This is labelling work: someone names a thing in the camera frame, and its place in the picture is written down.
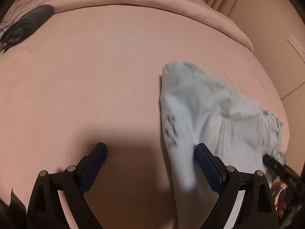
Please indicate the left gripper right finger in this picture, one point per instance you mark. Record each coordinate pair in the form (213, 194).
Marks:
(257, 208)

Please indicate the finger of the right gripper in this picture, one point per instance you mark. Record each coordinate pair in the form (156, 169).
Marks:
(294, 181)

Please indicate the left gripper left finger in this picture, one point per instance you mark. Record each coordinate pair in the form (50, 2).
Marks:
(45, 209)

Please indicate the light blue strawberry pants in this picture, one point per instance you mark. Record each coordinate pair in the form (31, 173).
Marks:
(198, 108)

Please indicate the dark rolled clothing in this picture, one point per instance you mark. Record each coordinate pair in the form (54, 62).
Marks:
(25, 26)

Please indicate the pink bed sheet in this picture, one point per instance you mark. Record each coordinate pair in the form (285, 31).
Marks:
(94, 75)

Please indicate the white wall power strip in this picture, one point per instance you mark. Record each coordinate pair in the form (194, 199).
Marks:
(297, 47)

